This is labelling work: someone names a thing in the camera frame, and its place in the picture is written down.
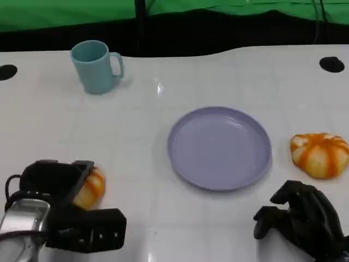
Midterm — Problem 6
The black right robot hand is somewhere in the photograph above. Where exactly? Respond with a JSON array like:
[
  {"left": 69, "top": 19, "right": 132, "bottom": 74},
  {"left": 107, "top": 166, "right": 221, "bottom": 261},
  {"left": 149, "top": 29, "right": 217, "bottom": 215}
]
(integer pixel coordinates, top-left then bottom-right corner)
[{"left": 252, "top": 180, "right": 349, "bottom": 262}]

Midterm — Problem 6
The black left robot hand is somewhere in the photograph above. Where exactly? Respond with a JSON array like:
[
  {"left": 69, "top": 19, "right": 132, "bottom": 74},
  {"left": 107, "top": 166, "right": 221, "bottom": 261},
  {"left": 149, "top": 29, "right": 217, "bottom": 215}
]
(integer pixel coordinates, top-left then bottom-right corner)
[{"left": 19, "top": 159, "right": 95, "bottom": 211}]

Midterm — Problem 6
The orange and white bread roll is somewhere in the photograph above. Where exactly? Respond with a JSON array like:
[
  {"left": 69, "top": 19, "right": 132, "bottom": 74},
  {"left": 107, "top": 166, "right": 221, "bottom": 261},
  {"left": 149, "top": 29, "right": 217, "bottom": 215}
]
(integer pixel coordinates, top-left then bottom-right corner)
[
  {"left": 73, "top": 166, "right": 106, "bottom": 210},
  {"left": 290, "top": 132, "right": 349, "bottom": 180}
]

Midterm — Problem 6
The black table grommet hole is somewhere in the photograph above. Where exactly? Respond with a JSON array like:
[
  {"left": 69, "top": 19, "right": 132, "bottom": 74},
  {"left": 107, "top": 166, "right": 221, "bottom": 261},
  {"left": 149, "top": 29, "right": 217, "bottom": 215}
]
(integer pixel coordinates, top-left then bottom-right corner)
[
  {"left": 318, "top": 56, "right": 345, "bottom": 73},
  {"left": 0, "top": 64, "right": 19, "bottom": 81}
]

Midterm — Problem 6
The pale green mug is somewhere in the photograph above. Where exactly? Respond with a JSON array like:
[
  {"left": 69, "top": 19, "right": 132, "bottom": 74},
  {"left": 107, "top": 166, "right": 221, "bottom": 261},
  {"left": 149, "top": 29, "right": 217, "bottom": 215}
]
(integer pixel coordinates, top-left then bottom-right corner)
[{"left": 70, "top": 40, "right": 125, "bottom": 96}]

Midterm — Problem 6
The lilac plate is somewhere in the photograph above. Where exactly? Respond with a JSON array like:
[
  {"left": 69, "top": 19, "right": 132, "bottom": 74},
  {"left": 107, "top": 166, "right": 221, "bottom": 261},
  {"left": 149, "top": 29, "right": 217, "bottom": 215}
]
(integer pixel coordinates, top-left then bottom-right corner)
[{"left": 166, "top": 106, "right": 273, "bottom": 192}]

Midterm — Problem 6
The green cloth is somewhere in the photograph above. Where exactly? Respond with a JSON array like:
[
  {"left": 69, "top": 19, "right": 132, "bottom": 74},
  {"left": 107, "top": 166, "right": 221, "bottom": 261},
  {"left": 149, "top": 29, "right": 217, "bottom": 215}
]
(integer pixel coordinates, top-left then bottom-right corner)
[{"left": 0, "top": 0, "right": 349, "bottom": 33}]

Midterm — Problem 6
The black upright pole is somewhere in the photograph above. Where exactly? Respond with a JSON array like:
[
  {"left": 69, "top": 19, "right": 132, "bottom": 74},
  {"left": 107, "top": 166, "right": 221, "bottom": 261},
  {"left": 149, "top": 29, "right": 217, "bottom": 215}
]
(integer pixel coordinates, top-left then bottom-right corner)
[{"left": 135, "top": 0, "right": 146, "bottom": 55}]

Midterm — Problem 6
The black backdrop cloth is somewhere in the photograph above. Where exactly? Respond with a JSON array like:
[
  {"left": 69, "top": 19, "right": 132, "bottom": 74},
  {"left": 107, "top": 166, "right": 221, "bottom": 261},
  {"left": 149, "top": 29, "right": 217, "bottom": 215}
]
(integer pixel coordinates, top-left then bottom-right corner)
[{"left": 0, "top": 9, "right": 349, "bottom": 58}]

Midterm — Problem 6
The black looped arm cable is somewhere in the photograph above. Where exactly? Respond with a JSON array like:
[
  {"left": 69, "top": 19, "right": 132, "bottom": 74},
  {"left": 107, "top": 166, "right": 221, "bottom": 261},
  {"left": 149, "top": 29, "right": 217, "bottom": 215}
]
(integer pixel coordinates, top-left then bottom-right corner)
[{"left": 4, "top": 174, "right": 23, "bottom": 211}]

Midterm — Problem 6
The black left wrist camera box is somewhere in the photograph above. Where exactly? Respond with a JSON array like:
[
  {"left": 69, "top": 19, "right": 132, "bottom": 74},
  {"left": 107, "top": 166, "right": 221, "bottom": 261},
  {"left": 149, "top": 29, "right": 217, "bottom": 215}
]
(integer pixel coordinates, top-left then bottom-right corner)
[{"left": 45, "top": 207, "right": 128, "bottom": 254}]

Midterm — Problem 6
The black hanging cable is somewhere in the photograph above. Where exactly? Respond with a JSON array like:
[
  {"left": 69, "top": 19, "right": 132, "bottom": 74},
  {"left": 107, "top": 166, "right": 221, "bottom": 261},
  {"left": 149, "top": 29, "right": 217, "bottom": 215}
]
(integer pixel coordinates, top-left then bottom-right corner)
[{"left": 320, "top": 0, "right": 328, "bottom": 24}]

